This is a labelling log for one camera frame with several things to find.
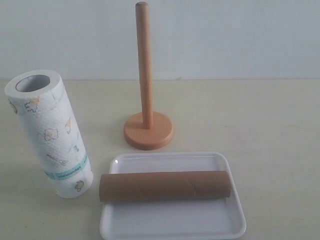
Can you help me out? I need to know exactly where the wooden paper towel holder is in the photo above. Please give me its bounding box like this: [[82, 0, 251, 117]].
[[123, 1, 174, 151]]

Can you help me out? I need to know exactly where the patterned white paper towel roll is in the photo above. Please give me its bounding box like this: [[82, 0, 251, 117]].
[[4, 70, 94, 199]]

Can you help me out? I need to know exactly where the brown cardboard tube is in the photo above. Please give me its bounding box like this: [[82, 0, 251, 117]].
[[99, 170, 232, 203]]

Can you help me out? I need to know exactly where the white rectangular plastic tray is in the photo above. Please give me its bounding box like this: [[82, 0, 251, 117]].
[[99, 151, 247, 240]]

